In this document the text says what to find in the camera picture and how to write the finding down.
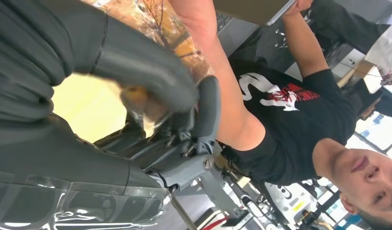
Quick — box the person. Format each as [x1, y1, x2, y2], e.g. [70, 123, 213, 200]
[170, 0, 392, 230]
[311, 0, 392, 87]

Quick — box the grey laptop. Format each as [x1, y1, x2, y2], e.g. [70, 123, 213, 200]
[212, 0, 297, 58]

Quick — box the white shelf desk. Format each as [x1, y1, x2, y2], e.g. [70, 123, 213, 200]
[285, 43, 367, 81]

